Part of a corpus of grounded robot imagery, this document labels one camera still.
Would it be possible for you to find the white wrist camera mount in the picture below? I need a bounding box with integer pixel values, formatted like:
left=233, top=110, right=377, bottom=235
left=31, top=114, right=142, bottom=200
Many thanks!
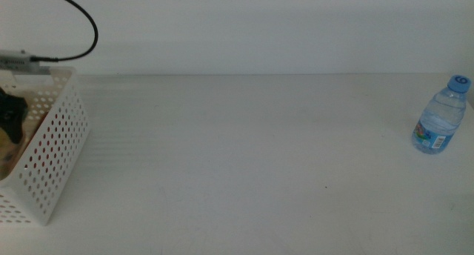
left=0, top=50, right=52, bottom=76

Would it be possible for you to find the clear water bottle blue cap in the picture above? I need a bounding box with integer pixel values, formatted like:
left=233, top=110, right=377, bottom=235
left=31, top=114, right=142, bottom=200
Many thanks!
left=411, top=74, right=472, bottom=155

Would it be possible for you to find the white perforated plastic basket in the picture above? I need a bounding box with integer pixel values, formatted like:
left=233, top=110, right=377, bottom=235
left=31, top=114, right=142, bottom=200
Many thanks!
left=0, top=65, right=90, bottom=226

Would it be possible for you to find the thick black braided cable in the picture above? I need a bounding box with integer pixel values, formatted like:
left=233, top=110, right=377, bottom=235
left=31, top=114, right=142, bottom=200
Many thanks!
left=35, top=0, right=99, bottom=62

